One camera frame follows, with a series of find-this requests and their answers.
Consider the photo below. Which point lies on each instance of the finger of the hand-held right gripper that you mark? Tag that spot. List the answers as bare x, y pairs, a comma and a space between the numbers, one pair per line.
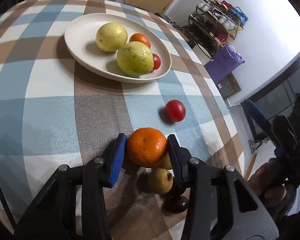
255, 113

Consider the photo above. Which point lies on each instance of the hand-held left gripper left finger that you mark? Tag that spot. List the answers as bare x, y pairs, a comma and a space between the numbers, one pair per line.
117, 160

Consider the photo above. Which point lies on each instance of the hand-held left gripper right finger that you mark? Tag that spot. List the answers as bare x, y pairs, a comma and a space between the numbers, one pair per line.
176, 160

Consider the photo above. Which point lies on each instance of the brown longan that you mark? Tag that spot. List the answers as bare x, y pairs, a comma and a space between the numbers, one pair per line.
166, 163
160, 182

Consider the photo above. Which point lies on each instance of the orange mandarin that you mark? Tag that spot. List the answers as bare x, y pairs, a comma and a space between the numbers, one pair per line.
145, 146
140, 38

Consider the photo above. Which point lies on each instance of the dark purple plum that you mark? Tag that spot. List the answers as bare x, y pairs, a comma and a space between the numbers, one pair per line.
175, 205
176, 191

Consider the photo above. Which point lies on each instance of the red tomato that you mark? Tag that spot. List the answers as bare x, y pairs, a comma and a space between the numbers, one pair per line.
157, 62
175, 110

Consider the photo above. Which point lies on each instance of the yellow lemon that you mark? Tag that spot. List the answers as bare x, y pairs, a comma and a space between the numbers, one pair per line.
134, 58
111, 37

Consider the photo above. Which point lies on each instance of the cream round plate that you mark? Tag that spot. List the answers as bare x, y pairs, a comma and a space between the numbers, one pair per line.
85, 45

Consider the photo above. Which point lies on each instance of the brown doormat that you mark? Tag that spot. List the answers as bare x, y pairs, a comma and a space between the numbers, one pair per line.
231, 86

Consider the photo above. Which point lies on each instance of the dark glass door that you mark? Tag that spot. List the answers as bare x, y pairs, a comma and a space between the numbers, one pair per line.
285, 90

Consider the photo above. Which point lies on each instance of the purple bag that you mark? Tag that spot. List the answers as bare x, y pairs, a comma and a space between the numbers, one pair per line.
222, 65

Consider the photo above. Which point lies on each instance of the cream trash bin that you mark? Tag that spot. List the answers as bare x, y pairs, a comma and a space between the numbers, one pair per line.
202, 55

